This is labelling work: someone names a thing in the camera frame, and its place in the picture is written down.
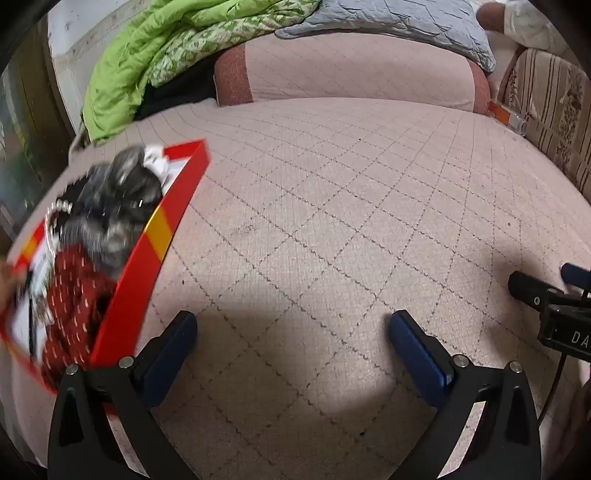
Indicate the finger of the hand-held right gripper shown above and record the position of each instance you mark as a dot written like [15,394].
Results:
[531,288]
[575,274]

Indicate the pink bolster with red ends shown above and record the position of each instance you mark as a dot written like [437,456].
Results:
[489,14]
[360,69]

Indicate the red cardboard box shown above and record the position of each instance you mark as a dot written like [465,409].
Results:
[138,286]

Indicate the wooden door with glass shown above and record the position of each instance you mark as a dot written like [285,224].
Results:
[23,138]

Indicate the white dotted scrunchie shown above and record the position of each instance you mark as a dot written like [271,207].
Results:
[154,159]

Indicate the orange and clear packet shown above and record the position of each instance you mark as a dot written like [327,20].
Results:
[501,112]

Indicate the grey quilted pillow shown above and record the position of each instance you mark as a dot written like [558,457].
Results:
[392,18]

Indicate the grey fluffy scrunchie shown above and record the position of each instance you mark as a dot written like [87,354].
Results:
[115,198]

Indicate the pink quilted bed cover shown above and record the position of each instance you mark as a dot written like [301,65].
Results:
[346,207]

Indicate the striped floral cushion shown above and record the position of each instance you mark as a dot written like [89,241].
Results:
[554,106]

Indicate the dark cloth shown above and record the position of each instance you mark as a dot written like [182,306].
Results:
[180,92]

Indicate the red polka dot scrunchie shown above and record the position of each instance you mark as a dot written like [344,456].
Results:
[74,300]

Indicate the white patterned cloth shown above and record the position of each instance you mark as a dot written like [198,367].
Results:
[531,23]

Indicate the green quilt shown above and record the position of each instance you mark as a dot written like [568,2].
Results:
[120,69]

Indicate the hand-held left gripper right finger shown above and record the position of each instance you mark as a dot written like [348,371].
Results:
[418,355]

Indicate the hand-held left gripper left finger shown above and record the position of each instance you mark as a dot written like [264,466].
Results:
[171,346]

